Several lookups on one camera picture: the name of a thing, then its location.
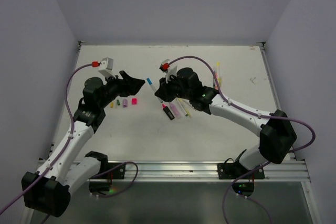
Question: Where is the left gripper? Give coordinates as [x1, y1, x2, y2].
[98, 70, 144, 109]

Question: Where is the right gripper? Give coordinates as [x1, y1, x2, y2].
[155, 72, 193, 101]

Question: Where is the pink highlighter cap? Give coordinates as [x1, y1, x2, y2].
[131, 98, 138, 105]

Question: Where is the black pink highlighter body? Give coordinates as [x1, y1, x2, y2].
[162, 104, 175, 120]

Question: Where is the lilac highlighter cap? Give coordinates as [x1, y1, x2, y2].
[122, 99, 128, 108]

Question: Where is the lilac highlighter body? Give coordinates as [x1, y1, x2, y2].
[169, 102, 182, 119]

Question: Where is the white green marker body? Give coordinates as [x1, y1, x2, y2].
[176, 100, 188, 116]

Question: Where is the olive clear pen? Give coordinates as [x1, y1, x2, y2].
[217, 77, 222, 89]

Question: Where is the yellow cap clear pen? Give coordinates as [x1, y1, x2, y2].
[215, 61, 220, 77]

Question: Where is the white blue marker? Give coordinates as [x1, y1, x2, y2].
[150, 84, 163, 104]

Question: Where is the orange clear pen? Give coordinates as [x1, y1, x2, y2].
[215, 70, 219, 90]

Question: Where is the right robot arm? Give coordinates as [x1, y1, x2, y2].
[155, 68, 297, 178]

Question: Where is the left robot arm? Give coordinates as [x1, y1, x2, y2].
[22, 71, 145, 217]

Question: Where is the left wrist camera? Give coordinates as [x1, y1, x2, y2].
[98, 57, 114, 78]

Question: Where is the aluminium front rail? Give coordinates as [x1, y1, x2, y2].
[93, 161, 310, 183]

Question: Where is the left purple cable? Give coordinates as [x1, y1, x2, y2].
[0, 61, 100, 224]

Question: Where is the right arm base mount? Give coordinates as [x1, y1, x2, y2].
[217, 158, 265, 197]

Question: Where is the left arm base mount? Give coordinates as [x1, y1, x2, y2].
[88, 162, 126, 198]

